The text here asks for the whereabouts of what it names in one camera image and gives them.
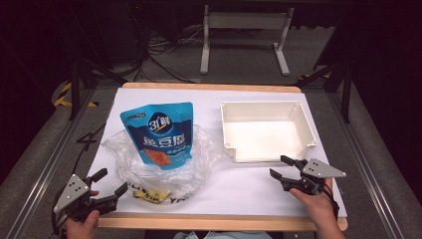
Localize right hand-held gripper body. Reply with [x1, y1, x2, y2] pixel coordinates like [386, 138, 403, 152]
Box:
[281, 157, 347, 196]

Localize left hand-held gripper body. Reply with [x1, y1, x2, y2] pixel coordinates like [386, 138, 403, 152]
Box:
[53, 173, 118, 230]

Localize clear plastic bag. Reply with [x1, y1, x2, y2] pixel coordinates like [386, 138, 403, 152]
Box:
[101, 123, 223, 205]

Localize yellow snack packet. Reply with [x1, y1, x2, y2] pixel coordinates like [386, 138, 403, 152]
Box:
[132, 188, 172, 204]

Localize white plastic box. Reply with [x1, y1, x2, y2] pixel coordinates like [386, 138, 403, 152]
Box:
[220, 100, 318, 164]

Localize blue snack pouch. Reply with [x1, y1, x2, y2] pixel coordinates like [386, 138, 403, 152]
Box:
[119, 102, 194, 171]

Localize person's right hand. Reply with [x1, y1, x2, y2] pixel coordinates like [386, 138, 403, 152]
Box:
[289, 177, 334, 230]

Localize person's left hand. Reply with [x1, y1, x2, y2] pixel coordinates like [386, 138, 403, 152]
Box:
[64, 189, 101, 239]

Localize white paper sheet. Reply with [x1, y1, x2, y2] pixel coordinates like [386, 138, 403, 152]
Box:
[87, 87, 348, 219]

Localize black tripod stand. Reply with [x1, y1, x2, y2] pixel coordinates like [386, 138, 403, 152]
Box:
[296, 58, 353, 124]
[67, 54, 128, 121]

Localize white metal stand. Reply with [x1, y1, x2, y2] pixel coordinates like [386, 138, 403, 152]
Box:
[199, 4, 296, 77]

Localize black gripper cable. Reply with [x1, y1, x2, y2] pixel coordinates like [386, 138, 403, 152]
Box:
[50, 123, 107, 237]
[322, 182, 340, 221]

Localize aluminium rail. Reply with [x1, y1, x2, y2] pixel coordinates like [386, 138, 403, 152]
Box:
[3, 89, 98, 239]
[326, 92, 406, 239]

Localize bundle of floor cables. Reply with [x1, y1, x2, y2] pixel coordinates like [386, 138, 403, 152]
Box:
[130, 24, 207, 85]

